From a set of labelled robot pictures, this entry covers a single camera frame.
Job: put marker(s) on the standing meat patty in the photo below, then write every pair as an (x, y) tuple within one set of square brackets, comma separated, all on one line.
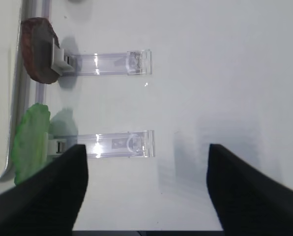
[(28, 27)]

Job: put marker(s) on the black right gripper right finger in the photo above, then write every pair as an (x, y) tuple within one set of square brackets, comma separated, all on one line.
[(247, 202)]

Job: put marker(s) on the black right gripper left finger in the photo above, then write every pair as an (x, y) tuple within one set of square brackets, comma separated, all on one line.
[(48, 203)]

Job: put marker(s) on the white rectangular metal tray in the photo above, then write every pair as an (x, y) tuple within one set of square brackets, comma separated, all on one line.
[(12, 13)]

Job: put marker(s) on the standing green lettuce leaf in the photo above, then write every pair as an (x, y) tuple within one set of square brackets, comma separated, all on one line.
[(28, 153)]

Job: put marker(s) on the clear pusher track patty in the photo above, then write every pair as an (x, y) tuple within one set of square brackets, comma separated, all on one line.
[(128, 63)]

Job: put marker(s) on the clear pusher track lettuce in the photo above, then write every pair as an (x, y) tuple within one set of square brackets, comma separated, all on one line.
[(128, 144)]

